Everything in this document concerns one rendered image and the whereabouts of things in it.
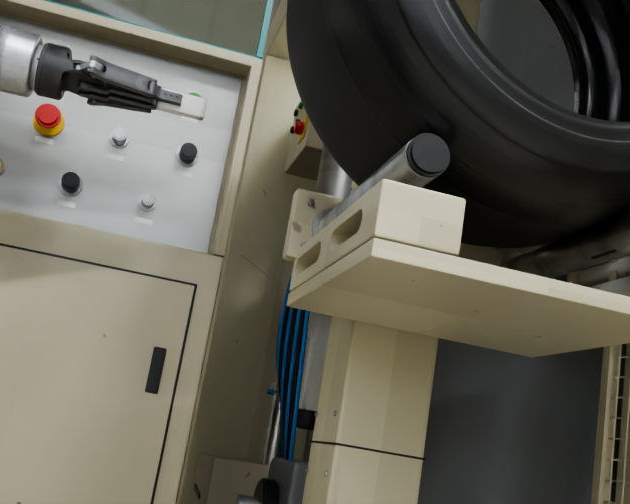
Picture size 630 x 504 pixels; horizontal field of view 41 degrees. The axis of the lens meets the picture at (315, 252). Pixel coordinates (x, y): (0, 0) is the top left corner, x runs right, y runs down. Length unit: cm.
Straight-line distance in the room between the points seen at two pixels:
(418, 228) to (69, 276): 73
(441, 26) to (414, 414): 55
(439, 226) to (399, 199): 5
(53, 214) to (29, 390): 30
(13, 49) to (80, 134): 32
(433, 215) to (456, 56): 17
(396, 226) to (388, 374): 41
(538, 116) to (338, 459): 53
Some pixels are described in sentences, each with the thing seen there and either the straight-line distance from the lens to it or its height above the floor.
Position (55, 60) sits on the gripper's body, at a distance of 123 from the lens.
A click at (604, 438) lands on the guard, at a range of 133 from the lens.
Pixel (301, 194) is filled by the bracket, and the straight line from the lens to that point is 114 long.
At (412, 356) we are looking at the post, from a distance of 118.
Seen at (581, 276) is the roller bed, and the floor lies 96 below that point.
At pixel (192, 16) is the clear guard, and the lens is 159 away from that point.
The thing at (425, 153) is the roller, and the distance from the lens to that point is 83.
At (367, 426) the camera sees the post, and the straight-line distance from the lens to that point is 115.
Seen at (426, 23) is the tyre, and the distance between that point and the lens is 87.
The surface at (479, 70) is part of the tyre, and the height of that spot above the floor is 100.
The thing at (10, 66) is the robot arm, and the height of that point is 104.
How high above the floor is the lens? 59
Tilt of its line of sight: 14 degrees up
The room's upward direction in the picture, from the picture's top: 10 degrees clockwise
